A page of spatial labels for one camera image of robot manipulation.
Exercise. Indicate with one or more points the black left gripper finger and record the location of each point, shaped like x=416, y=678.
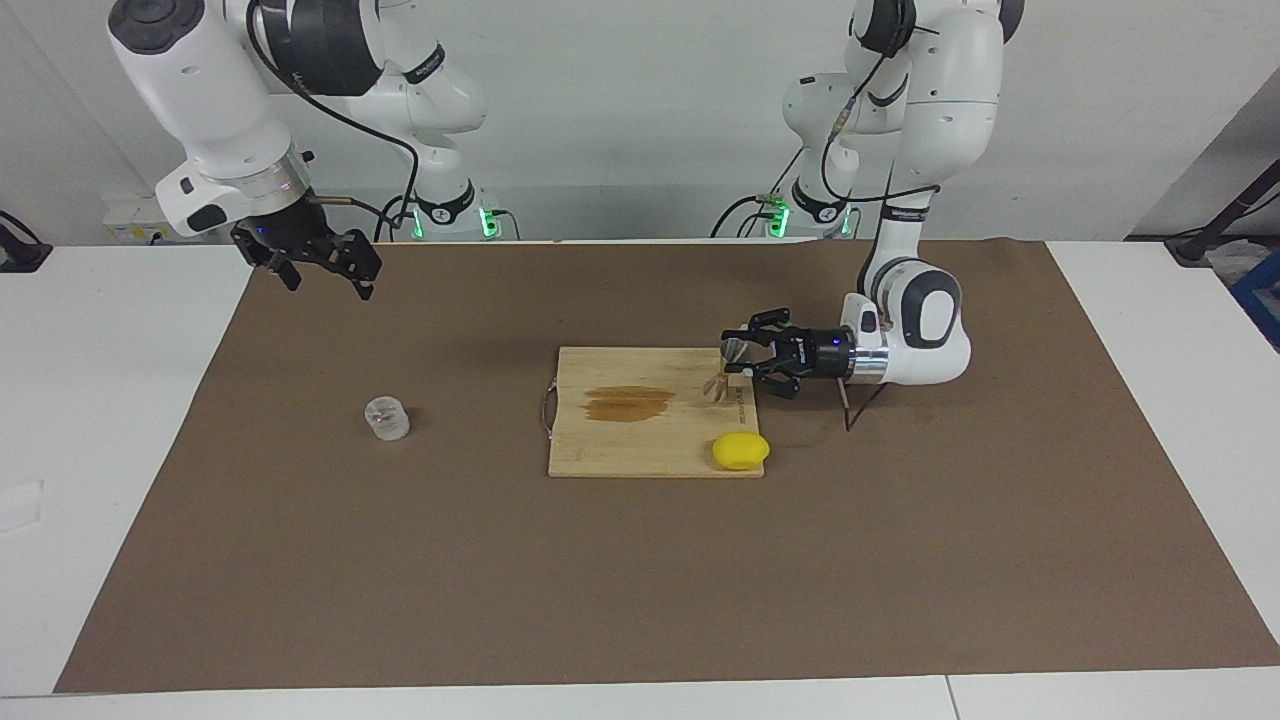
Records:
x=780, y=380
x=770, y=325

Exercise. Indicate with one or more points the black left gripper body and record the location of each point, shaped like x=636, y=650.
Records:
x=820, y=355

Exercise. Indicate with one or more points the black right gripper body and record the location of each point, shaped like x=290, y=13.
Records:
x=290, y=238

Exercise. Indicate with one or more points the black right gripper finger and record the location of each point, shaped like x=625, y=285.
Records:
x=282, y=272
x=363, y=255

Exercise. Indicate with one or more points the steel double jigger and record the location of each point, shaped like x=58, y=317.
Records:
x=716, y=388

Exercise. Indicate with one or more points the clear glass cup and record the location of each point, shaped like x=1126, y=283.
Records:
x=386, y=420

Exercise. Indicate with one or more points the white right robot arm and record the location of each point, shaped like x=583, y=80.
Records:
x=200, y=80

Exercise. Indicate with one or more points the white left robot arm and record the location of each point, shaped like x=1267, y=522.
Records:
x=940, y=100

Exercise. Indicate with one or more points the yellow lemon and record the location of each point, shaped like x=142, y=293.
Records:
x=740, y=451

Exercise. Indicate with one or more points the bamboo cutting board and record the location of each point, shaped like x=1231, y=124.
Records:
x=640, y=445

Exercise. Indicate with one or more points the brown table mat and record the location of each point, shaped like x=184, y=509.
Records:
x=640, y=580

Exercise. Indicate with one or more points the white paper label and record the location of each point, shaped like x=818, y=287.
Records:
x=20, y=505

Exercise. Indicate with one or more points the black tripod stand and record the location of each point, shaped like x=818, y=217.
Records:
x=1215, y=230

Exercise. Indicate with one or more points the white wall socket box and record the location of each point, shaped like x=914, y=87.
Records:
x=130, y=220

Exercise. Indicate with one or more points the black clamp mount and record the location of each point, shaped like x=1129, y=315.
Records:
x=20, y=250

